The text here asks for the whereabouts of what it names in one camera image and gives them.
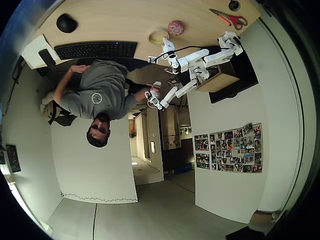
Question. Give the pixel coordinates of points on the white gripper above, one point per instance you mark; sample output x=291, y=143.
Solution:
x=167, y=46

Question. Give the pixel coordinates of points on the beige masking tape roll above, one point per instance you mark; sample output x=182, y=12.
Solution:
x=153, y=37

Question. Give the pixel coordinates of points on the person's left forearm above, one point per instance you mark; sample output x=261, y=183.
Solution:
x=62, y=86

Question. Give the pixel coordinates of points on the white follower robot arm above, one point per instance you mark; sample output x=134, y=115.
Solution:
x=215, y=56

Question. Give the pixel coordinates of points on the person's right forearm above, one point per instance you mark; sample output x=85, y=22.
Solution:
x=141, y=93

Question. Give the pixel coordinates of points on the small black round object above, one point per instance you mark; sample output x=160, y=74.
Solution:
x=231, y=6

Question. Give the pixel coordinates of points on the person's right hand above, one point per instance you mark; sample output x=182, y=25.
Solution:
x=154, y=88

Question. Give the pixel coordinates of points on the person's left hand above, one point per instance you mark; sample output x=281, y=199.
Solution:
x=79, y=68

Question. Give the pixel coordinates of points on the black white marker tag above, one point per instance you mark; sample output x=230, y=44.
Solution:
x=152, y=60

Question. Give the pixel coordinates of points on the pink patterned ball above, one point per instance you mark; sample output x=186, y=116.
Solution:
x=176, y=28

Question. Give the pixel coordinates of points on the wooden box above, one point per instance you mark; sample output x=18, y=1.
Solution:
x=220, y=77

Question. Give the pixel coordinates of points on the man in grey shirt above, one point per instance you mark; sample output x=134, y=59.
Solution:
x=105, y=82

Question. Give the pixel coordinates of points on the black computer keyboard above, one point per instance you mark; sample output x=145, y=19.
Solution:
x=96, y=50

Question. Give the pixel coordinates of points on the black cabinet panel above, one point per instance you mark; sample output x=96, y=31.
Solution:
x=232, y=92

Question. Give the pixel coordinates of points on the stainless steel appliance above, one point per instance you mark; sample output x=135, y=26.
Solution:
x=170, y=132

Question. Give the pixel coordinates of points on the small photo sheet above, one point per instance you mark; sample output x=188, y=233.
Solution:
x=202, y=161
x=201, y=142

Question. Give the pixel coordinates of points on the black computer mouse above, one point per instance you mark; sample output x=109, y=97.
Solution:
x=66, y=23

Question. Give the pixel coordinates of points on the black phone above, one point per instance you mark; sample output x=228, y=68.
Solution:
x=46, y=57

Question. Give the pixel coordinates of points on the blue crate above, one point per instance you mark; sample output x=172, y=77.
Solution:
x=183, y=168

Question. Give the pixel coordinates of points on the large photo collage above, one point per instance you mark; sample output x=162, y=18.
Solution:
x=236, y=148

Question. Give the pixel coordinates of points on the beige and black backpack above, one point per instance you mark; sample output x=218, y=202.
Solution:
x=53, y=110

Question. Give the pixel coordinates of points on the white paper sheet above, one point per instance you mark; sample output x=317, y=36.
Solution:
x=33, y=51

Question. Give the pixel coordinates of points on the dark framed picture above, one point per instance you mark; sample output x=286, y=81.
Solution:
x=13, y=158

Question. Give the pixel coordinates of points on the cardboard box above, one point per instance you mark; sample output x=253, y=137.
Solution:
x=265, y=217

